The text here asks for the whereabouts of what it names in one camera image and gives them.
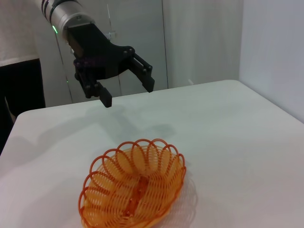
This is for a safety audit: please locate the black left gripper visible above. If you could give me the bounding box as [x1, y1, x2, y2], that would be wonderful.
[63, 22, 156, 109]

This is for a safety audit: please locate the orange wire basket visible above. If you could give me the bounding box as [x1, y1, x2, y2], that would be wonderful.
[79, 138, 187, 228]

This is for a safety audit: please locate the clear door handle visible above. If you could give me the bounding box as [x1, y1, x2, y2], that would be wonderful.
[105, 30, 119, 40]

